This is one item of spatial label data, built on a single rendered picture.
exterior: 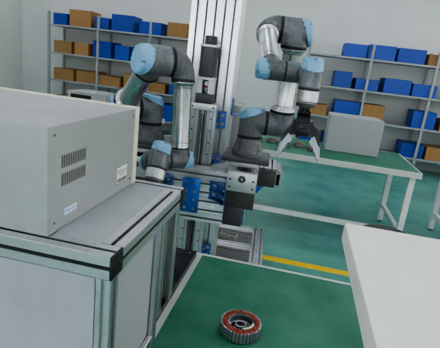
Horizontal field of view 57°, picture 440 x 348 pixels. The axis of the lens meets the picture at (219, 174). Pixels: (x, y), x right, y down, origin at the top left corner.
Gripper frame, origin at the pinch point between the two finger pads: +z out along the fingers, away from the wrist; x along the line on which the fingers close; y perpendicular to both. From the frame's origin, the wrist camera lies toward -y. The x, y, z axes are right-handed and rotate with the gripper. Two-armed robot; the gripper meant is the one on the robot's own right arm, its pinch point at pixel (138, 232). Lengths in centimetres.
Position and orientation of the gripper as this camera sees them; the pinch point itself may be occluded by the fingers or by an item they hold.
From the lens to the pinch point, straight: 149.5
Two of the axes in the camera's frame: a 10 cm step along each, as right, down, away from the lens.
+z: -2.0, 9.5, -2.4
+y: 1.2, 2.7, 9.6
